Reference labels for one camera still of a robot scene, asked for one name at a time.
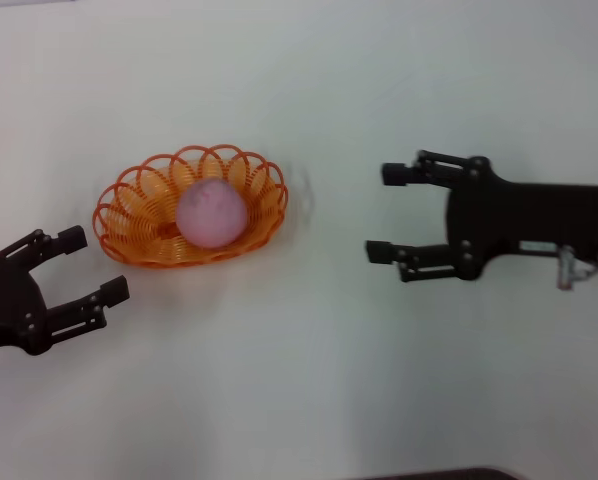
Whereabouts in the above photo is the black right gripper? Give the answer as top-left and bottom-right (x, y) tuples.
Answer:
(364, 148), (598, 284)

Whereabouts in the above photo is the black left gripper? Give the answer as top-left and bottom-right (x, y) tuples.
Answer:
(0, 224), (131, 357)

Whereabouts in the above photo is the orange woven plastic basket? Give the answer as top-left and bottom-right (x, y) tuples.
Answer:
(92, 143), (290, 270)

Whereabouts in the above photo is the pink round bun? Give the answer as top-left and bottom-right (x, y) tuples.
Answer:
(175, 179), (248, 250)

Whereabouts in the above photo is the dark curved robot base edge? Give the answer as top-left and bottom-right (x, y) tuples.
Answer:
(358, 465), (525, 480)

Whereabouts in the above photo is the metal right gripper plug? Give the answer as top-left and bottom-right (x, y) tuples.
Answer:
(556, 245), (598, 291)

